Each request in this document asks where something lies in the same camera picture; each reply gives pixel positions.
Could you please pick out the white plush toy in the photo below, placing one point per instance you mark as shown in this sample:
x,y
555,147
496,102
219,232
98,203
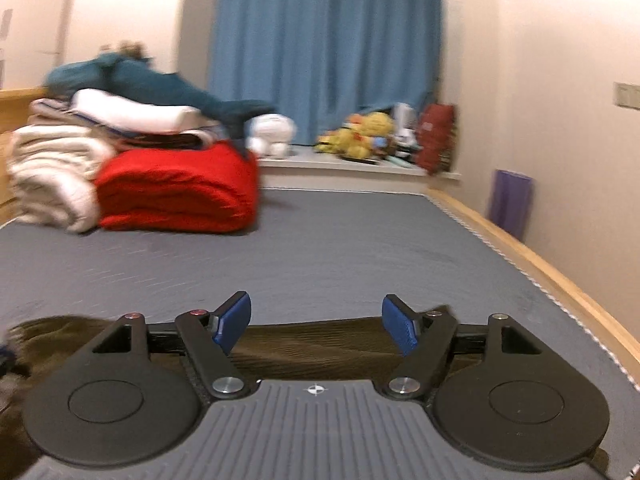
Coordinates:
x,y
270,132

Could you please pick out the purple folder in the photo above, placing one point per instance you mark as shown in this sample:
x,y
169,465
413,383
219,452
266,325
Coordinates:
x,y
511,202

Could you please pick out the grey quilted mattress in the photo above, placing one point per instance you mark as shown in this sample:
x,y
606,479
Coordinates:
x,y
325,250

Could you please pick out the yellow plush toy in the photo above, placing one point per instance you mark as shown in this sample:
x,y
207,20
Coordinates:
x,y
377,125
342,142

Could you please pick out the white and blue backpack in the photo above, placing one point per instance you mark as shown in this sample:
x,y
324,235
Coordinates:
x,y
404,122

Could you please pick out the wooden bed frame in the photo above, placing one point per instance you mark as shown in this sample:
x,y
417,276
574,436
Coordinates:
x,y
525,250

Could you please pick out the dark red cushion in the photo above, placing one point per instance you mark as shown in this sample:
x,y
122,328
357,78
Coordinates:
x,y
436,137

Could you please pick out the blue curtain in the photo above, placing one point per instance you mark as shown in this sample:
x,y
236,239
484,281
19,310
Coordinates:
x,y
325,45

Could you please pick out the wall switch plate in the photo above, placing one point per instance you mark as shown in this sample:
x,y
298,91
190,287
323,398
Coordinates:
x,y
627,95

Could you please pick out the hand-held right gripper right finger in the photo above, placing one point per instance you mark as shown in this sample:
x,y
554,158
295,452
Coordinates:
x,y
400,322

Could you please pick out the brown plush toy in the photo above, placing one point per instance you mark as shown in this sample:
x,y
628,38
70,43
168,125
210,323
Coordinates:
x,y
131,50

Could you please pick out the white pillow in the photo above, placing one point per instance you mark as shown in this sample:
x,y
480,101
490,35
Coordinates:
x,y
135,110

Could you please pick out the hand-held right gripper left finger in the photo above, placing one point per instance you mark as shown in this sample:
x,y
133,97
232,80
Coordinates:
x,y
232,320

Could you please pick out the folded red quilt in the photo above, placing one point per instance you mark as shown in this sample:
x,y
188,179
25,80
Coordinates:
x,y
175,190

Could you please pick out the folded white blanket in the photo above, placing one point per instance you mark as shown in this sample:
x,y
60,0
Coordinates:
x,y
50,175

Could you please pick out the teal shark plush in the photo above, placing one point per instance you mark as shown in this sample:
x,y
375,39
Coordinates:
x,y
150,82

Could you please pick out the white window sill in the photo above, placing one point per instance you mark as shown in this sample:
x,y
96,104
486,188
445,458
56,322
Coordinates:
x,y
340,172

